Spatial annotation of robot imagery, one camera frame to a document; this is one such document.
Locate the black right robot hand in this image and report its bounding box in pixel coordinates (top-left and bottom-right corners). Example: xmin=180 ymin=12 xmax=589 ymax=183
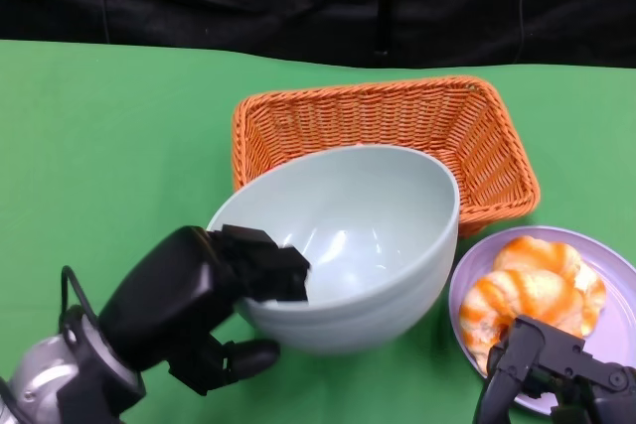
xmin=474 ymin=315 xmax=636 ymax=424

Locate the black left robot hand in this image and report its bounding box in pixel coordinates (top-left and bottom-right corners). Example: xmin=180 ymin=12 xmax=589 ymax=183
xmin=97 ymin=223 xmax=312 ymax=398

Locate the orange striped ring bread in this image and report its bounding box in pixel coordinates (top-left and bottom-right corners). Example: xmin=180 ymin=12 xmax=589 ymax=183
xmin=494 ymin=236 xmax=608 ymax=337
xmin=459 ymin=268 xmax=585 ymax=375

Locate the pale green bowl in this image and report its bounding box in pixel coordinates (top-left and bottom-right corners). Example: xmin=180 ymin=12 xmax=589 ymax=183
xmin=205 ymin=144 xmax=461 ymax=356

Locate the lavender plate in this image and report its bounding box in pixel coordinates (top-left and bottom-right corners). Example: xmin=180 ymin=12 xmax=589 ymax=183
xmin=448 ymin=224 xmax=636 ymax=416

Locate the orange wicker basket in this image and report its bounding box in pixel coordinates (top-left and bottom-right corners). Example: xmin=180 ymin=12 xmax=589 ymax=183
xmin=231 ymin=74 xmax=542 ymax=241

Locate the green tablecloth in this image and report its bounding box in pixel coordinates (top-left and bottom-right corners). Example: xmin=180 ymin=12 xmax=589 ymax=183
xmin=0 ymin=39 xmax=636 ymax=424

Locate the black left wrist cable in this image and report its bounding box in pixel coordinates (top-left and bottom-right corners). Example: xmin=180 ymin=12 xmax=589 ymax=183
xmin=59 ymin=264 xmax=103 ymax=329

